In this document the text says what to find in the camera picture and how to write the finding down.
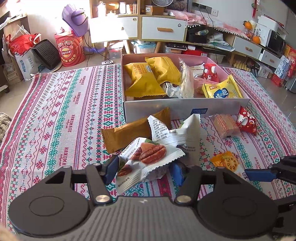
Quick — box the orange biscuit snack packet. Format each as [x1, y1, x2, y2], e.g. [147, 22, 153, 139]
[210, 151, 250, 182]

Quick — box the clear rice cake packet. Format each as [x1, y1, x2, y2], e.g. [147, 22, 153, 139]
[179, 58, 194, 98]

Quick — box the small desk fan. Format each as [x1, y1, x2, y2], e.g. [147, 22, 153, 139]
[152, 0, 173, 7]

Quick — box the red storage box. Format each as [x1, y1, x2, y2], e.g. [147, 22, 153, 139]
[182, 49, 208, 57]

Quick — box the large yellow snack packet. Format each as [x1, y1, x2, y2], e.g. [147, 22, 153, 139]
[145, 56, 181, 85]

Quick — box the white pecan snack packet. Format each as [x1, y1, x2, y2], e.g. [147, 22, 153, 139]
[115, 137, 185, 195]

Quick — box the white pistachio snack packet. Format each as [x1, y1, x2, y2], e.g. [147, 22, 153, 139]
[147, 114, 200, 167]

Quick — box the pink wafer packet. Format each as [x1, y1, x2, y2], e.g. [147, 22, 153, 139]
[194, 77, 218, 94]

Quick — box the silver truffle chocolate packet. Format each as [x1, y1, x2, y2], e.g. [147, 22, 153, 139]
[161, 82, 183, 98]

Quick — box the golden brown bar packet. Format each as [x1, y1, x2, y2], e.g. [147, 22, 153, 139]
[101, 106, 173, 154]

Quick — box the black microwave oven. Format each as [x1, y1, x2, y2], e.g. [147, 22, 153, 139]
[266, 30, 286, 55]

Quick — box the purple bag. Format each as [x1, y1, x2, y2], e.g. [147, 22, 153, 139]
[62, 4, 89, 37]

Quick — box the yellow waffle sandwich packet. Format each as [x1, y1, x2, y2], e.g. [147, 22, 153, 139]
[124, 62, 165, 98]

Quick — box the yellow blue-label snack packet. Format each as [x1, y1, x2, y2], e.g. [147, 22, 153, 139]
[202, 75, 243, 98]

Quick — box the black electric heater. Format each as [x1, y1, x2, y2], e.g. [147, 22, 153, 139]
[32, 39, 61, 70]

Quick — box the pink cardboard box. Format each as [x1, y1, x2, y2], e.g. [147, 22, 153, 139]
[121, 53, 250, 123]

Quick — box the patterned woven table cloth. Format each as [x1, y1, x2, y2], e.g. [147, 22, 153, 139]
[1, 64, 295, 230]

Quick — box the clear wafer biscuit packet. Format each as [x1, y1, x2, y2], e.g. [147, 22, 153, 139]
[211, 114, 240, 138]

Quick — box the red chips gift bag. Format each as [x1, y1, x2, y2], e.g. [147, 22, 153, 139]
[54, 30, 85, 67]

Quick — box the red snack packet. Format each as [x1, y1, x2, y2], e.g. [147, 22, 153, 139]
[236, 106, 257, 136]
[202, 63, 219, 82]

